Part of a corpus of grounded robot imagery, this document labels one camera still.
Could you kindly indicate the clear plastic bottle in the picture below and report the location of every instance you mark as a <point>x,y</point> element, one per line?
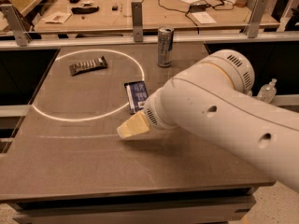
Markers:
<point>268,91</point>

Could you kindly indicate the metal rail bracket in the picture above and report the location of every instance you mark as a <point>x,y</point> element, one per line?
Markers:
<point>137,20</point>
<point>252,29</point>
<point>19,26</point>

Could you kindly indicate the black power adapter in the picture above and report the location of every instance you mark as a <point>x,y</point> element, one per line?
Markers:
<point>197,7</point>

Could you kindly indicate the left metal rail bracket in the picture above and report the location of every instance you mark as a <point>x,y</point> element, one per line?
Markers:
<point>19,26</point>

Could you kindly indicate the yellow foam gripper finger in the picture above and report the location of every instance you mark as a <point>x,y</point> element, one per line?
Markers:
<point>135,125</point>

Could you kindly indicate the white paper sheet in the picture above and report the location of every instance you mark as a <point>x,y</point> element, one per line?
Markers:
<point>203,18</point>

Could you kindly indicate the black oblong tool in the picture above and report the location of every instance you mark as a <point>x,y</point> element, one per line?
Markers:
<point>84,10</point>

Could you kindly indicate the wooden back desk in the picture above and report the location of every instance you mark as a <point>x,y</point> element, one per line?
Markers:
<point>117,15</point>

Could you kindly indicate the horizontal metal rail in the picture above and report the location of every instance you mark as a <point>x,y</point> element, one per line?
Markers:
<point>116,40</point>

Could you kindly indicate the white paper card left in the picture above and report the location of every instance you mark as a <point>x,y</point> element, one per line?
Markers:
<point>57,18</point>

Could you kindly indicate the blue rxbar wrapper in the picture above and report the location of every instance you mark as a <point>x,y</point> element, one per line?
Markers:
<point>137,95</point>

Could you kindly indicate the dark snack bar wrapper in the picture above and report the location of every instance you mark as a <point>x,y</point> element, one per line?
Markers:
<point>88,66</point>

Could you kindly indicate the middle metal rail bracket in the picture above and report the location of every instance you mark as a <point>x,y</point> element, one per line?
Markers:
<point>137,20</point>

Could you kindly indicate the silver blue drink can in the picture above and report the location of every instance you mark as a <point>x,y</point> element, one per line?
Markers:
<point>165,44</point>

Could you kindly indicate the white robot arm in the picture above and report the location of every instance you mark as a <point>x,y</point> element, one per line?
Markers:
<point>211,100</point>

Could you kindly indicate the right metal rail bracket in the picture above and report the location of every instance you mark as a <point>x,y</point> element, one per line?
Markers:
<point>252,29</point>

